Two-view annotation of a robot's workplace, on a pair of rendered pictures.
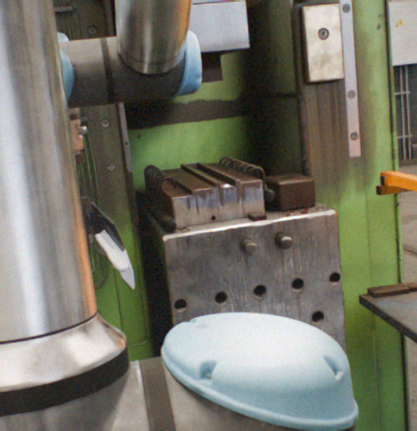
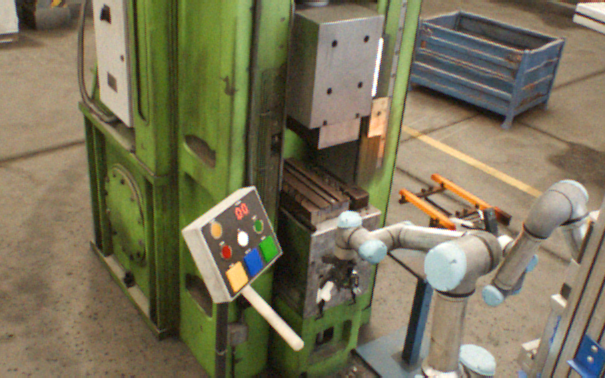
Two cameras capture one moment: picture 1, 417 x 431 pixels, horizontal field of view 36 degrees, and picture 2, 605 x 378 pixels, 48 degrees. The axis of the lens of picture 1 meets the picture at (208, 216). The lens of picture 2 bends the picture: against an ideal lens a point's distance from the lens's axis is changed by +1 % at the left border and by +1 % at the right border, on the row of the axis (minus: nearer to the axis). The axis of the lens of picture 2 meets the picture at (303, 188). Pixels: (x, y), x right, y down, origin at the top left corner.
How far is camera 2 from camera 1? 1.83 m
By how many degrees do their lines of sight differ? 31
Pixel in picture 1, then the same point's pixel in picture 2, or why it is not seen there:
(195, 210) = (320, 216)
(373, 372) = not seen: hidden behind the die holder
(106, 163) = (269, 187)
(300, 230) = (365, 222)
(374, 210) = (380, 192)
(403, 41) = not seen: outside the picture
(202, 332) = (467, 355)
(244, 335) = (475, 355)
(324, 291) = not seen: hidden behind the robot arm
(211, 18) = (344, 128)
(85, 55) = (388, 242)
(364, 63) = (391, 122)
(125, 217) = (272, 212)
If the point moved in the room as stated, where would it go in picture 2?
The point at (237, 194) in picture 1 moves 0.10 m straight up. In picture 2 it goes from (338, 206) to (341, 185)
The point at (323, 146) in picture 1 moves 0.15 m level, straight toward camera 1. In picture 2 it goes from (365, 165) to (376, 182)
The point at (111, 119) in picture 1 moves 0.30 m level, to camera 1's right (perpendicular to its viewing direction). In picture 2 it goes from (275, 165) to (341, 156)
